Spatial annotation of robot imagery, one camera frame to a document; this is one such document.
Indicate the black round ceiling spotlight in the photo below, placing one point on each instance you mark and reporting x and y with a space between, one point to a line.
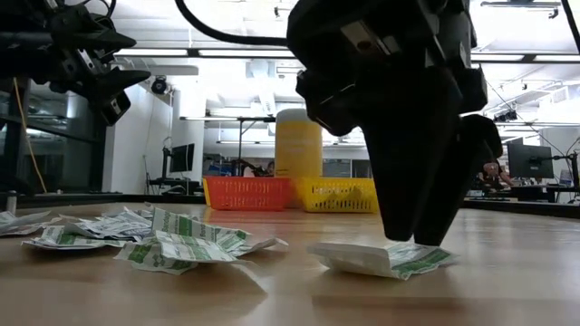
159 85

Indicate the dark office desk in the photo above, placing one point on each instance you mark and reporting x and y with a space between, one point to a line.
174 183
534 192

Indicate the black ceiling camera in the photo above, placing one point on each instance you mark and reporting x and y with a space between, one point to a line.
509 117

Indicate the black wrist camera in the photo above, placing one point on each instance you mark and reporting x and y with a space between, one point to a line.
77 18
317 27

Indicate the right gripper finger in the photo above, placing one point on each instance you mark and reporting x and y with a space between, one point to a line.
403 158
457 181

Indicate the long overhead light bar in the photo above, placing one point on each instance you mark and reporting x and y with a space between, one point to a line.
204 53

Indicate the person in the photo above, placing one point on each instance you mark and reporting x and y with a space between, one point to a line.
269 168
494 174

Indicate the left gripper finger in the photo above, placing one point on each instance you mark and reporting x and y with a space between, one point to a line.
113 41
122 79

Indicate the yellow canister white lid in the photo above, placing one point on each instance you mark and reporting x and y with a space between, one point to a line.
294 149

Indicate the orange plastic basket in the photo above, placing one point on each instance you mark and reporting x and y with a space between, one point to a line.
247 194

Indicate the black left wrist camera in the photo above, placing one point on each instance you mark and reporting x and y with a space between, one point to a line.
77 18

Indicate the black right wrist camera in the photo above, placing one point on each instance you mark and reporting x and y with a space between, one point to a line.
317 27

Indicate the yellow plastic basket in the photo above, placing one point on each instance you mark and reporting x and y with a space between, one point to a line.
205 192
337 195

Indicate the white pad packet dark print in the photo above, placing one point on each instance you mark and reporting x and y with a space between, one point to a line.
18 230
127 215
113 228

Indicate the black background robot arm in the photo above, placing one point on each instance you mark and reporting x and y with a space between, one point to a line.
247 167

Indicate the small white cylinder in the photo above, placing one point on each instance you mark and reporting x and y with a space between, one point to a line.
11 204

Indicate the black computer monitor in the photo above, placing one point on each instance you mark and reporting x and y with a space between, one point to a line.
182 157
530 160

